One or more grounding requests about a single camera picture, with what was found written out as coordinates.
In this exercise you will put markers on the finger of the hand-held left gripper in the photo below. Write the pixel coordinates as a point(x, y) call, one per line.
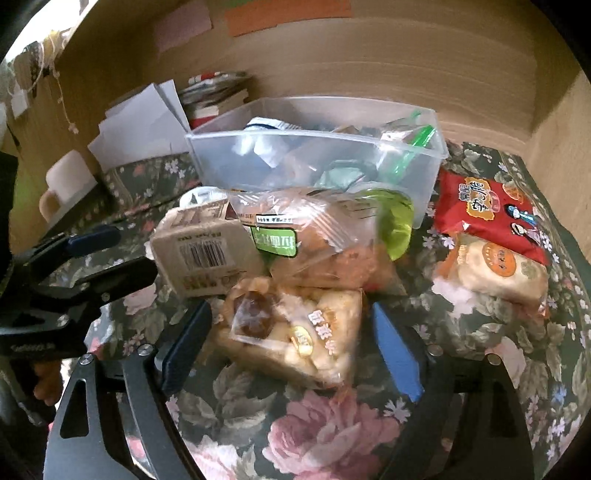
point(92, 241)
point(120, 279)

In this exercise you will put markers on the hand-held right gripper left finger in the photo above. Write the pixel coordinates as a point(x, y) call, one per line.
point(184, 346)

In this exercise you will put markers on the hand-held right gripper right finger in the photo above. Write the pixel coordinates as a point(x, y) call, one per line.
point(397, 350)

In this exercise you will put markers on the clear rice cracker packet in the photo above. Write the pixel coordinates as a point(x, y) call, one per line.
point(286, 332)

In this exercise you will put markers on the clear plastic container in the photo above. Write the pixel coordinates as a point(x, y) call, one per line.
point(221, 157)

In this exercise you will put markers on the person's left hand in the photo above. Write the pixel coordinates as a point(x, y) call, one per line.
point(46, 383)

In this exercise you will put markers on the white mug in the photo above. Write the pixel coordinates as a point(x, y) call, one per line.
point(69, 175)

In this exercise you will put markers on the brown drink carton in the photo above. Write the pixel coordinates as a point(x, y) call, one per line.
point(203, 249)

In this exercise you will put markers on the floral tablecloth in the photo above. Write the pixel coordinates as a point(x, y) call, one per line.
point(323, 429)

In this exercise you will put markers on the white folded papers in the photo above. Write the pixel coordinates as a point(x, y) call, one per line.
point(138, 124)

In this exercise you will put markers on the pale pastry packet orange label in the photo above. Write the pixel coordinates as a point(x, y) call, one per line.
point(498, 272)

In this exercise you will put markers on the green jelly cup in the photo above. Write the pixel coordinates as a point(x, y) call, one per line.
point(397, 221)

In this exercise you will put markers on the clear snack bag green label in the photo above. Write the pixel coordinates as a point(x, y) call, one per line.
point(323, 240)

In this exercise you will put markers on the red snack packet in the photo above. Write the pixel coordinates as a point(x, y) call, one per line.
point(480, 207)

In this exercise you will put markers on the stack of books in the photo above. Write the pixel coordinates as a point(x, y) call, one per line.
point(212, 99)

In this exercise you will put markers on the white packet blue trim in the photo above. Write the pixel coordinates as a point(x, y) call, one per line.
point(268, 129)

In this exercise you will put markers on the green striped packet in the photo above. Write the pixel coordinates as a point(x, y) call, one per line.
point(415, 136)

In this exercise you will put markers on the pink paper sheet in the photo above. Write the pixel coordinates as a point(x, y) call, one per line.
point(182, 25)

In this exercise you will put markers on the orange paper sheet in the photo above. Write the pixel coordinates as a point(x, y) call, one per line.
point(286, 16)

